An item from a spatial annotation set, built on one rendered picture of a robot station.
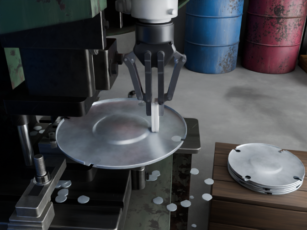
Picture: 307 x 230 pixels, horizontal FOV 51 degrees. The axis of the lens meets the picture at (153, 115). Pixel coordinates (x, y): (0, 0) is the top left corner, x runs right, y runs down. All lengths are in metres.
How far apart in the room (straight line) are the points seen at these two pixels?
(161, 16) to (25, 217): 0.42
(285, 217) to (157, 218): 0.68
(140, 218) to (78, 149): 0.19
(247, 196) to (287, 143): 1.14
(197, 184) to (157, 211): 1.12
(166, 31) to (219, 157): 0.90
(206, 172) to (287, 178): 0.70
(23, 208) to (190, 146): 0.33
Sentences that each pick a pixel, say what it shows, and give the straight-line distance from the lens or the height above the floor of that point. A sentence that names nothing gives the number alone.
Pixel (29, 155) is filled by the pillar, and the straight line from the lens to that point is 0.72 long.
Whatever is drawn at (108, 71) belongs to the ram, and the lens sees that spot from 0.63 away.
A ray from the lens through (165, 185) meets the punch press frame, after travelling 0.78.
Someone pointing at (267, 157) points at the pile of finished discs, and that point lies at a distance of 1.40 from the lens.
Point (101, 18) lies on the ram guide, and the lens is 0.55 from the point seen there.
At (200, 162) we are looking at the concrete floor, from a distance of 2.00.
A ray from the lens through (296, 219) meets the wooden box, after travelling 1.30.
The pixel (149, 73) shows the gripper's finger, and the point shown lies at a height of 0.92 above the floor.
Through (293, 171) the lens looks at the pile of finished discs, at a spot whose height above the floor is 0.39.
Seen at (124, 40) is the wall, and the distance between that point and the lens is 4.10.
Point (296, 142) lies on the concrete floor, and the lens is 2.38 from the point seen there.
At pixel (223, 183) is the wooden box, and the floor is 0.35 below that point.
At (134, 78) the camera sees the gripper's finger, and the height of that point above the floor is 0.91.
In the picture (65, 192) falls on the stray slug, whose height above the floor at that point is 0.71.
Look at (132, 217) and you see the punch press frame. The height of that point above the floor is 0.64.
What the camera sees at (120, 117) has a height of 0.79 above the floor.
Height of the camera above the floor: 1.14
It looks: 27 degrees down
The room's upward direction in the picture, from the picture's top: straight up
